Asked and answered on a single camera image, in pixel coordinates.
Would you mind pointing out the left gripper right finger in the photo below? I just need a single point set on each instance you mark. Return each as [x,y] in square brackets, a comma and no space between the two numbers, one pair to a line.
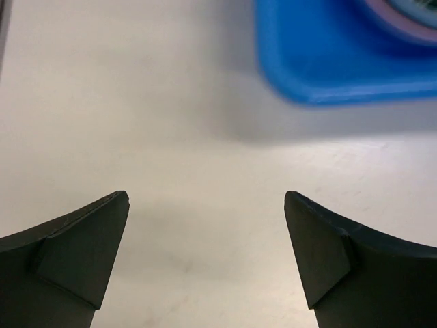
[355,276]

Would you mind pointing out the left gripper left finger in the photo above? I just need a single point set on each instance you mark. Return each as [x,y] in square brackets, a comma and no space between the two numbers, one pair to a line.
[56,274]

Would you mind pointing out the pink plastic plate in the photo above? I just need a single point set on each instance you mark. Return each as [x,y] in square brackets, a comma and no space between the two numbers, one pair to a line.
[399,25]

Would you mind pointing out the light blue plastic plate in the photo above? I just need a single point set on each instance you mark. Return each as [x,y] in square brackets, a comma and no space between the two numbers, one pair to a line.
[421,11]

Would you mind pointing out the blue plastic bin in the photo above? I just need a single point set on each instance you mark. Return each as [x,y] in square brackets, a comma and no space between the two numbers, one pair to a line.
[333,52]

